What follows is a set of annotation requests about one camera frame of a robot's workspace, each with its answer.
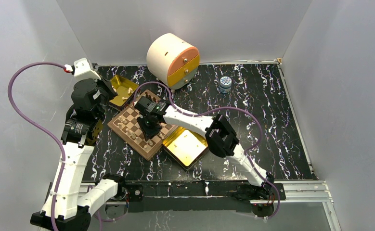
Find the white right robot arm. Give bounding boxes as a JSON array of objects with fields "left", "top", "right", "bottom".
[{"left": 134, "top": 96, "right": 274, "bottom": 200}]

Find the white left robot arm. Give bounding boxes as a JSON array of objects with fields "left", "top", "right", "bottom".
[{"left": 30, "top": 78, "right": 127, "bottom": 231}]

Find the gold tin with white pieces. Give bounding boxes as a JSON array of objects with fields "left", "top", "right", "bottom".
[{"left": 108, "top": 75, "right": 139, "bottom": 111}]

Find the wooden chess board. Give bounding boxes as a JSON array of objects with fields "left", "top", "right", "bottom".
[{"left": 108, "top": 103, "right": 178, "bottom": 160}]

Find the dark chess pieces row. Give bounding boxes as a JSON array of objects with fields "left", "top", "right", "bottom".
[{"left": 145, "top": 92, "right": 157, "bottom": 103}]

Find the empty gold tin lid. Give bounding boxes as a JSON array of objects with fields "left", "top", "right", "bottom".
[{"left": 163, "top": 127, "right": 208, "bottom": 170}]

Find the round pastel drawer cabinet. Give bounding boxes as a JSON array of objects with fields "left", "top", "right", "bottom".
[{"left": 146, "top": 33, "right": 200, "bottom": 90}]

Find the small blue white jar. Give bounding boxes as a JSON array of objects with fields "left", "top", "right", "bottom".
[{"left": 219, "top": 76, "right": 233, "bottom": 93}]

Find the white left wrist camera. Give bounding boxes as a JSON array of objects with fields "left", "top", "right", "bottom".
[{"left": 64, "top": 58, "right": 102, "bottom": 81}]

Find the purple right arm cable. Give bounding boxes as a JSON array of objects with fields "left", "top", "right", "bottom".
[{"left": 132, "top": 81, "right": 281, "bottom": 220}]

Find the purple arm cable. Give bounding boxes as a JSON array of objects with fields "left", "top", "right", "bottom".
[
  {"left": 7, "top": 62, "right": 130, "bottom": 231},
  {"left": 132, "top": 81, "right": 281, "bottom": 220}
]

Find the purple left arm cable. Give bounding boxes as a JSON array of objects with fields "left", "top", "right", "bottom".
[{"left": 7, "top": 62, "right": 130, "bottom": 231}]

